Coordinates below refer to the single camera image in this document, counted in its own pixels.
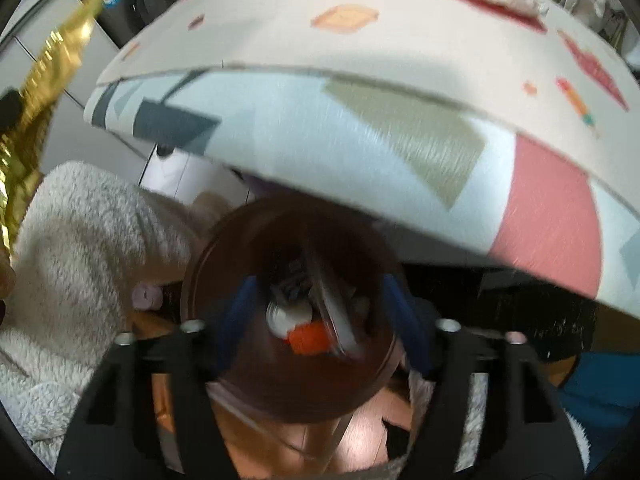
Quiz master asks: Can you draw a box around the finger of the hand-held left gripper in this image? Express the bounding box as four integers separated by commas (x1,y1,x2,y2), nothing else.
0,91,24,132

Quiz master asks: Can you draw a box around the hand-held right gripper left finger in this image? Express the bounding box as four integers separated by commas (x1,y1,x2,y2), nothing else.
55,275,261,480

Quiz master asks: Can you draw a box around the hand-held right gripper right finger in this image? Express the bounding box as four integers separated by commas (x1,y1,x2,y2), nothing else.
381,272,586,480

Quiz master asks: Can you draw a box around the gold foil wrapper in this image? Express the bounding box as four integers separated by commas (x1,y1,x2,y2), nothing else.
0,0,129,302

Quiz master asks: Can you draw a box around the brown round trash bin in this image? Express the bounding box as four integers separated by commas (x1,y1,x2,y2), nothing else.
180,195,409,424

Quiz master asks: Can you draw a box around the small pink object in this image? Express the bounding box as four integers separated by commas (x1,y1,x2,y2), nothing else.
131,282,164,312

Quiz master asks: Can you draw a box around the person's white fleece clothing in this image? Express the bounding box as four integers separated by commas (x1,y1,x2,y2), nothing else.
0,160,213,457

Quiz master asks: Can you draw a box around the geometric print tablecloth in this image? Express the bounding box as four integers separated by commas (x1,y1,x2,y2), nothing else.
82,67,640,319

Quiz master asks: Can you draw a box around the teal blue object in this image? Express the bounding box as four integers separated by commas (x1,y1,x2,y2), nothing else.
554,350,640,463

